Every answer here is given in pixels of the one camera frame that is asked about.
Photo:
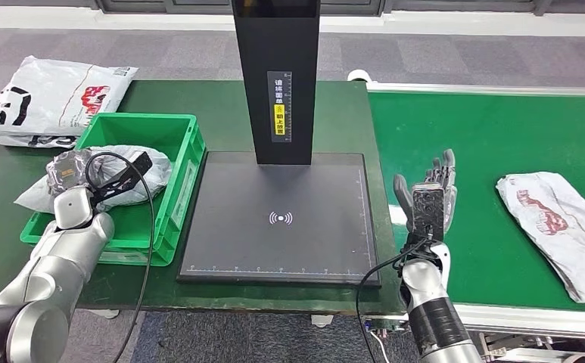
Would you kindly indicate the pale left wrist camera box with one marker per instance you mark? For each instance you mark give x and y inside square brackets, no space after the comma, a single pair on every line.
[74,208]

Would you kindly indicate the yellow and black ruler sticker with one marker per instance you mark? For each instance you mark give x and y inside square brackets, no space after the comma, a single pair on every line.
[279,120]

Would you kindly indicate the puffy grey parcel faded print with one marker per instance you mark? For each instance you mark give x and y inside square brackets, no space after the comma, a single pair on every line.
[159,170]

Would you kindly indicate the green circuit board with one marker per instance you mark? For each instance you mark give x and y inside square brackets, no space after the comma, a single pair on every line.
[385,324]

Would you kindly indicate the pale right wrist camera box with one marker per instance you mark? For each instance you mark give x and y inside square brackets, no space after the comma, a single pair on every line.
[442,265]

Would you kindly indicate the black right camera bracket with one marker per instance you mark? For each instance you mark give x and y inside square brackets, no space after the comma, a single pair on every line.
[428,210]

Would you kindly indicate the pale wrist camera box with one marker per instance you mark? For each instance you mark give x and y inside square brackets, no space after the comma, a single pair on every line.
[74,208]
[442,265]

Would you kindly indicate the black inbound scanner machine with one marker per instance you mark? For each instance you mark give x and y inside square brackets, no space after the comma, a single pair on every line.
[282,240]

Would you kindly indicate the large white parcel black print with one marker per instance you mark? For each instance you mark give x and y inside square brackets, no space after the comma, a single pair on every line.
[51,90]

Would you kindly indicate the black left camera bracket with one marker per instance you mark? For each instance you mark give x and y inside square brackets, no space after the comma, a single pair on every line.
[121,180]

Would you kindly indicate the grey parcel bold red print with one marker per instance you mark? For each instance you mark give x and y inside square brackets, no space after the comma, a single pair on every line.
[563,235]

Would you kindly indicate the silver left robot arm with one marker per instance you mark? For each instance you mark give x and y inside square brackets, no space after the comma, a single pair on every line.
[46,280]

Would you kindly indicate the green conveyor belt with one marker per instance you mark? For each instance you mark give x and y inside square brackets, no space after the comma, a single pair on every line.
[472,150]

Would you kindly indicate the green plastic crate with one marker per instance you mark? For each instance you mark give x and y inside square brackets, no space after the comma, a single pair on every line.
[136,135]

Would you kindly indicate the grey window frame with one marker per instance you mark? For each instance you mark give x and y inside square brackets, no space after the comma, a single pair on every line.
[422,5]

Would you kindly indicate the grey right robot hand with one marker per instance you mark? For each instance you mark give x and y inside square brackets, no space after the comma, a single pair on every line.
[450,190]

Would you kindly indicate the flat white parcel black print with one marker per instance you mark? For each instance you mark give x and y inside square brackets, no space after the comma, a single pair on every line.
[31,141]

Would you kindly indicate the white table foot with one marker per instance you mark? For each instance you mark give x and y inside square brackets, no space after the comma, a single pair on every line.
[104,314]
[322,321]

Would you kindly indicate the black camera bracket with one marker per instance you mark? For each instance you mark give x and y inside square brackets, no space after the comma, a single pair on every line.
[428,210]
[121,180]

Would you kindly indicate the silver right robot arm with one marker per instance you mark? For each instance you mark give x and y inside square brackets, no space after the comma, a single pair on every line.
[432,320]

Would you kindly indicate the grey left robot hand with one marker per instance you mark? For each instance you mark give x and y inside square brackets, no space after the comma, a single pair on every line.
[69,170]

